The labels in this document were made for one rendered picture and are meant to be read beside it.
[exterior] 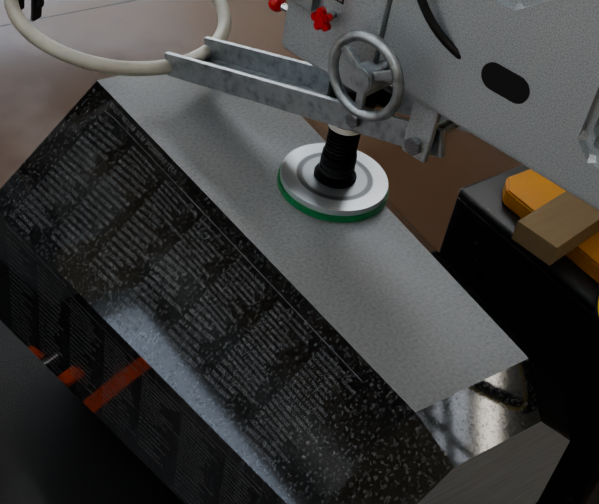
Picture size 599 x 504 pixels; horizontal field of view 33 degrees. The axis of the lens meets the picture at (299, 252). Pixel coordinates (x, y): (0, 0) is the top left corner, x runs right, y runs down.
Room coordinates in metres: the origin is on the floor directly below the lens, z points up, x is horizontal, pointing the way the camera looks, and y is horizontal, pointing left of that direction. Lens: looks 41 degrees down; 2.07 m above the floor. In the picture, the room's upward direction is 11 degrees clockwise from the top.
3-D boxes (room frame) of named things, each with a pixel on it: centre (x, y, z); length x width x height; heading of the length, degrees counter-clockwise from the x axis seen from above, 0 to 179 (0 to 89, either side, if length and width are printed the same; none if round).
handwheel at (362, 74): (1.40, -0.07, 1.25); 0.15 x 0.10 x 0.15; 55
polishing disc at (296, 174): (1.57, -0.04, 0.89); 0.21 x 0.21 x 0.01
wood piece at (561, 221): (1.68, -0.53, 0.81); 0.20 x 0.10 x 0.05; 141
